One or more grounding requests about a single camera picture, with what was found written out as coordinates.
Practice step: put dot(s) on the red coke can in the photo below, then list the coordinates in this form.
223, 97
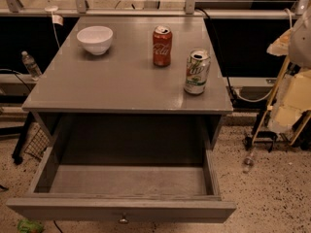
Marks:
162, 45

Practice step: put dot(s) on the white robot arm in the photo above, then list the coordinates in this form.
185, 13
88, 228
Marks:
295, 43

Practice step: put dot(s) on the white green 7up can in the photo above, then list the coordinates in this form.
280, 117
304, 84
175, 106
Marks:
198, 65

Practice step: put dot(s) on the open grey top drawer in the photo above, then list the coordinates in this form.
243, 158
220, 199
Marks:
151, 168

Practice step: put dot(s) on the metal drawer knob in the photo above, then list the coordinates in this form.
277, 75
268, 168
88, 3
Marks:
123, 219

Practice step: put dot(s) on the grey cabinet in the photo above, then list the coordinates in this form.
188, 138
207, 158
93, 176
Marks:
124, 79

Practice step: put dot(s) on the white ceramic bowl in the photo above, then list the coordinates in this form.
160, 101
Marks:
95, 39

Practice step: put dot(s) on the plastic bottle on floor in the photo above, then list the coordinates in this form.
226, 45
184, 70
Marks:
249, 161

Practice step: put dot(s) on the clear plastic water bottle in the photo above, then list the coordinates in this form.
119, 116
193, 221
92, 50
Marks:
31, 65

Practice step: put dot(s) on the green crumpled bag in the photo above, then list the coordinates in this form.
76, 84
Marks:
27, 226

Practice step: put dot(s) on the wire mesh basket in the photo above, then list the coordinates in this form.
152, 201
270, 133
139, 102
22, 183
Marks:
38, 144

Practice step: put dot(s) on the metal railing frame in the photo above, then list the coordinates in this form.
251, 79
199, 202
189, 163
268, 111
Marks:
159, 8

